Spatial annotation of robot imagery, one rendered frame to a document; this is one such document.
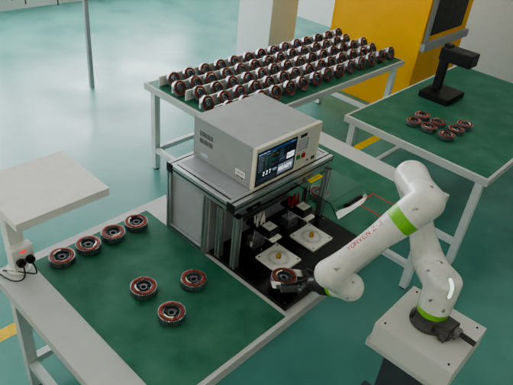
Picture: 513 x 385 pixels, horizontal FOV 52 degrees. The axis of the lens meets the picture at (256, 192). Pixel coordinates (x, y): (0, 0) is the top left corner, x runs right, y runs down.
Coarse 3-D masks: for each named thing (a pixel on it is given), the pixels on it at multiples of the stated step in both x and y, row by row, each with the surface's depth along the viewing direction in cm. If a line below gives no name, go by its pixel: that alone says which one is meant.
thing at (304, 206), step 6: (282, 204) 259; (300, 204) 256; (306, 204) 256; (288, 210) 260; (294, 210) 255; (300, 210) 253; (306, 210) 252; (288, 216) 262; (300, 216) 254; (306, 216) 255; (312, 216) 255
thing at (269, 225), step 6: (246, 222) 245; (252, 222) 244; (270, 222) 242; (258, 228) 241; (264, 228) 238; (270, 228) 238; (276, 228) 239; (264, 234) 239; (270, 234) 237; (276, 234) 241; (270, 240) 238; (276, 240) 239
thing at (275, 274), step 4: (276, 268) 229; (280, 268) 229; (284, 268) 229; (288, 268) 229; (272, 272) 227; (276, 272) 226; (280, 272) 228; (284, 272) 228; (288, 272) 228; (292, 272) 227; (272, 276) 225; (276, 276) 225; (280, 276) 226; (284, 276) 227; (288, 276) 228; (292, 276) 226; (296, 276) 226; (272, 280) 224; (276, 280) 222; (280, 280) 223; (284, 280) 225; (292, 280) 223; (296, 280) 224
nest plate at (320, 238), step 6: (300, 228) 263; (306, 228) 263; (312, 228) 264; (294, 234) 259; (300, 234) 259; (306, 234) 260; (318, 234) 261; (324, 234) 261; (300, 240) 255; (306, 240) 256; (312, 240) 256; (318, 240) 257; (324, 240) 257; (330, 240) 258; (306, 246) 252; (312, 246) 252; (318, 246) 253
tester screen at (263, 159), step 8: (288, 144) 230; (272, 152) 223; (280, 152) 228; (288, 152) 233; (264, 160) 222; (272, 160) 226; (264, 168) 225; (272, 168) 229; (256, 176) 223; (264, 176) 228; (272, 176) 232; (256, 184) 226
